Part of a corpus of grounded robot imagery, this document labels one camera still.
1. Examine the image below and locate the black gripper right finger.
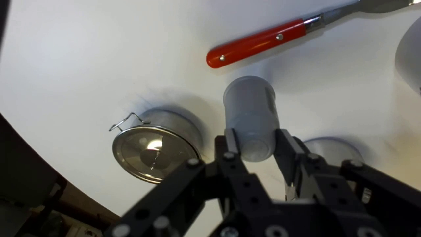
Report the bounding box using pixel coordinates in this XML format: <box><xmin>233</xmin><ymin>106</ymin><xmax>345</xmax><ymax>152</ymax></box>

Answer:
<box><xmin>273</xmin><ymin>128</ymin><xmax>421</xmax><ymax>237</ymax></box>

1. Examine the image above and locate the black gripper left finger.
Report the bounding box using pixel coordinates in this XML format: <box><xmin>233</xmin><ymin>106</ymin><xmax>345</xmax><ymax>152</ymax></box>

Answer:
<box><xmin>108</xmin><ymin>128</ymin><xmax>274</xmax><ymax>237</ymax></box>

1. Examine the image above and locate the grey salt cellar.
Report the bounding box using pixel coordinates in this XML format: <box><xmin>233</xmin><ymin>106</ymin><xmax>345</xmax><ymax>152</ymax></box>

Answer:
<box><xmin>223</xmin><ymin>75</ymin><xmax>281</xmax><ymax>163</ymax></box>

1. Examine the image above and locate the steel cup with lid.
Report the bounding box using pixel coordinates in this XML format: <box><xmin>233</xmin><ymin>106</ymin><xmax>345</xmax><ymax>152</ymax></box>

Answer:
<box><xmin>302</xmin><ymin>136</ymin><xmax>366</xmax><ymax>169</ymax></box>

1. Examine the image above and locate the silver spoon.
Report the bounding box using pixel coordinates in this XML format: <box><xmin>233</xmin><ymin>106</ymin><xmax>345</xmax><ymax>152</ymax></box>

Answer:
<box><xmin>206</xmin><ymin>0</ymin><xmax>421</xmax><ymax>70</ymax></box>

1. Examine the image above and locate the steel bowl with wire handles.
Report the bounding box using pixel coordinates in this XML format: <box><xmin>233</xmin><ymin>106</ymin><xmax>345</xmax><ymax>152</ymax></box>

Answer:
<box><xmin>108</xmin><ymin>107</ymin><xmax>206</xmax><ymax>186</ymax></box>

